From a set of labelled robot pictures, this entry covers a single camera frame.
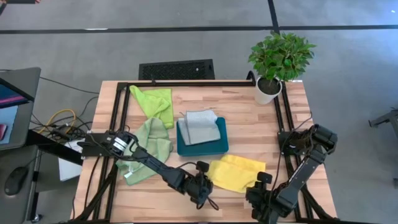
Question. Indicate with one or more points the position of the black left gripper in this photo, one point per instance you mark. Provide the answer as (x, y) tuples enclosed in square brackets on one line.
[(197, 188)]

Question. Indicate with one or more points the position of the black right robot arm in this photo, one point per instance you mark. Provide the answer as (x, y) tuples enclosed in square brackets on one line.
[(298, 180)]

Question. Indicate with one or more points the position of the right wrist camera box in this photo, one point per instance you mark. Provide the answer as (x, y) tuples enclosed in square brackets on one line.
[(265, 178)]

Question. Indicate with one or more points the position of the teal plastic bin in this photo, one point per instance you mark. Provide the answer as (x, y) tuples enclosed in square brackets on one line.
[(202, 150)]

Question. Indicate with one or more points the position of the black computer mouse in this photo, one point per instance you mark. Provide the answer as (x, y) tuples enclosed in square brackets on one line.
[(15, 180)]

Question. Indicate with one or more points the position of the laptop screen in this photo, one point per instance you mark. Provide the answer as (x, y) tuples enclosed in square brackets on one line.
[(9, 96)]

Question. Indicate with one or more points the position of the green plant in white pot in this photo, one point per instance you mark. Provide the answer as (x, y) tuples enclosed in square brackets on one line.
[(280, 59)]

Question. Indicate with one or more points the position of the black aluminium table frame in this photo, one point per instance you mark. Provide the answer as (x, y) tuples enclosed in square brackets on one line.
[(186, 84)]

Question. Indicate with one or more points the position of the white paper sheet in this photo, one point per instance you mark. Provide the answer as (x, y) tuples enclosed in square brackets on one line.
[(70, 168)]

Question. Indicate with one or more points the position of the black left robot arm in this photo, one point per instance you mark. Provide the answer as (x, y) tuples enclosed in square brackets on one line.
[(149, 161)]

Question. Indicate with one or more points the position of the yellow microfiber towel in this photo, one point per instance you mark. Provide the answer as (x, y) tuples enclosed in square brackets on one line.
[(233, 174)]

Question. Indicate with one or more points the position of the lime green microfiber towel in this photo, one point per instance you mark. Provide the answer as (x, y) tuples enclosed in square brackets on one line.
[(155, 102)]

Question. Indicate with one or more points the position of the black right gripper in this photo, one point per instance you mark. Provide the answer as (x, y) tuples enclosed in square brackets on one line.
[(258, 199)]

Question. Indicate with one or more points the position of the grey stand leg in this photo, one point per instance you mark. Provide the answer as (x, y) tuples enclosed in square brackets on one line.
[(385, 118)]

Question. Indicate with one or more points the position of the pale green teal-edged towel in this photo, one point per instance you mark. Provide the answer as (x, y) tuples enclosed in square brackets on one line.
[(152, 137)]

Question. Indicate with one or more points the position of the grey side desk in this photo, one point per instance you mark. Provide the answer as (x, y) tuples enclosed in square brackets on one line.
[(28, 77)]

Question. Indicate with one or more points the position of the grey waffle towel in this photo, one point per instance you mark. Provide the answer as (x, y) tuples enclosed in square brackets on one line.
[(202, 127)]

